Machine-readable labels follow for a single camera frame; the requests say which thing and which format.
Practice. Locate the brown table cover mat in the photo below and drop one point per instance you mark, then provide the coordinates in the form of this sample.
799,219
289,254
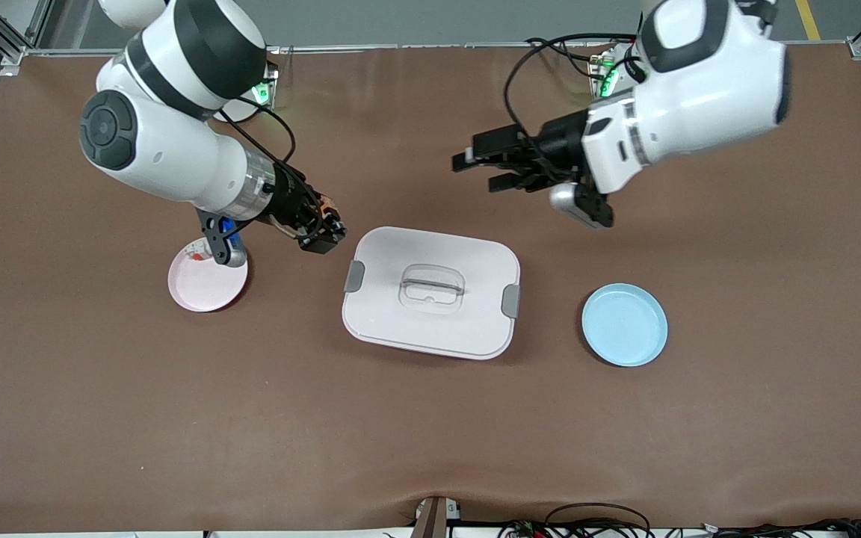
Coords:
430,433

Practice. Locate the light blue round plate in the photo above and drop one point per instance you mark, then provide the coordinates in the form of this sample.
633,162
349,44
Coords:
625,325

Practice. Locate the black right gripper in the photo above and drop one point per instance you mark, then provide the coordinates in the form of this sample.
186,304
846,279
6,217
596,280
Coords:
290,200

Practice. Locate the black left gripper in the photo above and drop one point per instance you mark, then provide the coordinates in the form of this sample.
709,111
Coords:
559,143

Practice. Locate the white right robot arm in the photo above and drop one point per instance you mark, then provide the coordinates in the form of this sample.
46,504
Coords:
169,149

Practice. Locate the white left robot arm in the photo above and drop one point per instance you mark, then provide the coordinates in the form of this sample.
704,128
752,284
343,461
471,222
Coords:
699,97

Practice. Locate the green white push button switch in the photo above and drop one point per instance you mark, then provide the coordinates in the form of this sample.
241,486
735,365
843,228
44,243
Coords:
195,250

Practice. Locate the white lidded storage box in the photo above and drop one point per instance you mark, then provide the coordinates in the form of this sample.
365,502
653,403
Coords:
400,329

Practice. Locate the brown mount post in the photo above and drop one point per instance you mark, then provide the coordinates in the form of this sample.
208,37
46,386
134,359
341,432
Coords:
430,523

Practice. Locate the pale pink round plate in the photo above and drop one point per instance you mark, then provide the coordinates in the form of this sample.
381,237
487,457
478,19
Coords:
206,291

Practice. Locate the black orange push button switch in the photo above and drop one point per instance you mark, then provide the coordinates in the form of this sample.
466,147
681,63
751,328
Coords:
328,203

